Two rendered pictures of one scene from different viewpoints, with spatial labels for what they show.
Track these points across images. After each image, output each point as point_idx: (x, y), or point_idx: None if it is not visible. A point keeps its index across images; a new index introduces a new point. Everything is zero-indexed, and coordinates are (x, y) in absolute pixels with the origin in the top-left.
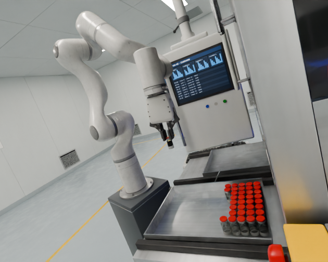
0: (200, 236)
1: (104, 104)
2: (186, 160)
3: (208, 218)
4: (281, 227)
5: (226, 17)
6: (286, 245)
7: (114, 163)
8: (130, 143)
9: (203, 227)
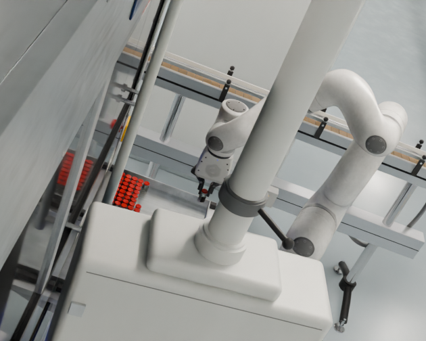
0: (163, 183)
1: (321, 191)
2: None
3: (157, 208)
4: (106, 183)
5: (136, 90)
6: (109, 175)
7: None
8: (280, 247)
9: (161, 202)
